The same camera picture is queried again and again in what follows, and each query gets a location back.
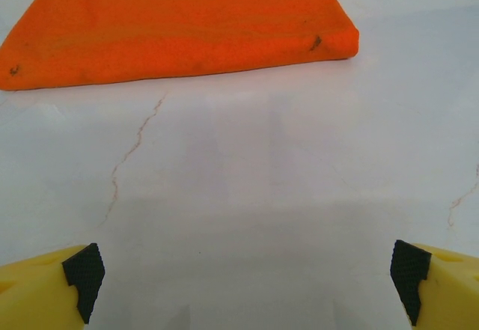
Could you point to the orange t-shirt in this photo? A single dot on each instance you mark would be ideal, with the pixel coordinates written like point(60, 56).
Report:
point(179, 27)

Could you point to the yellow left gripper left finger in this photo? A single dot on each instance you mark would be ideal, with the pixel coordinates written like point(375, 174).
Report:
point(37, 292)

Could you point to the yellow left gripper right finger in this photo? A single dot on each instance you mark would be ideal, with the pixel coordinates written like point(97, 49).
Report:
point(449, 292)

